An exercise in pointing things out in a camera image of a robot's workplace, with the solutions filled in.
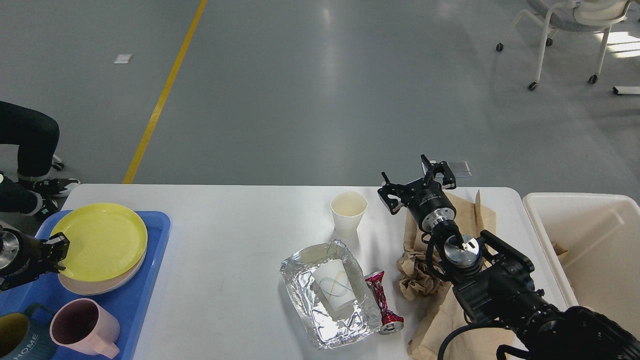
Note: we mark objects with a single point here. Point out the pink plate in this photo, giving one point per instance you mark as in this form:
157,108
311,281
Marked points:
95,288

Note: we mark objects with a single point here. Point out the teal home mug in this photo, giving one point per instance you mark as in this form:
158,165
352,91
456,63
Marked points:
24,338

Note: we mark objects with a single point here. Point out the brown paper bag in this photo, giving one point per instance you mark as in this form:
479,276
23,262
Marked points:
443,313

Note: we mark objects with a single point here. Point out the white rolling chair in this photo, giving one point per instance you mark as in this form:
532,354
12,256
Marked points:
573,16

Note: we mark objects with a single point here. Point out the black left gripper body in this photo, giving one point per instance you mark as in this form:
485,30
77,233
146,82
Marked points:
19,252

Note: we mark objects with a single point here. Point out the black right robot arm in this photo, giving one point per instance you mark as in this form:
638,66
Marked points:
492,283

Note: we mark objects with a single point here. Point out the crumpled brown paper ball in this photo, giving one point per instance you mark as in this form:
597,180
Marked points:
416,279

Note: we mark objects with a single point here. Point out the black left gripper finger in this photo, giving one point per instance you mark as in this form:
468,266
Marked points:
55,249
29,275

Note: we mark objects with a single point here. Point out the white floor label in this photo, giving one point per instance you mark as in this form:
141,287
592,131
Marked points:
121,59

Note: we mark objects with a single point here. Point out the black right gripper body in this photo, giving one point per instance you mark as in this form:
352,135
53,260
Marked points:
429,205

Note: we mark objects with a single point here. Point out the transparent floor plate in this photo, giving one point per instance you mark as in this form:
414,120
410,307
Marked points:
458,169

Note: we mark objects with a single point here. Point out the crushed red can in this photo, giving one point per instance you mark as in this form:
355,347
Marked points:
391,322

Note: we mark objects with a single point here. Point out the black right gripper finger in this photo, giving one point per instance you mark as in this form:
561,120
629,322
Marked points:
394,196
431,169

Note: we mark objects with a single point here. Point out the white paper cup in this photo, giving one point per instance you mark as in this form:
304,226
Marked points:
348,208

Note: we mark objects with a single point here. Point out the white plastic bin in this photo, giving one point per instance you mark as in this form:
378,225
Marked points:
592,242

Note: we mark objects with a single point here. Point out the yellow plastic plate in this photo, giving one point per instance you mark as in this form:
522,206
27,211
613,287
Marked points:
106,240

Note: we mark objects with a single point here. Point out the white bar on floor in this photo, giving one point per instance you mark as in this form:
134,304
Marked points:
626,90

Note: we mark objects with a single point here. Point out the pink mug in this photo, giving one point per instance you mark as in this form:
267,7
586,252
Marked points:
86,327

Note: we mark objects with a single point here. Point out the aluminium foil tray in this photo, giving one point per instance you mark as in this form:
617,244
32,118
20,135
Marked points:
328,329

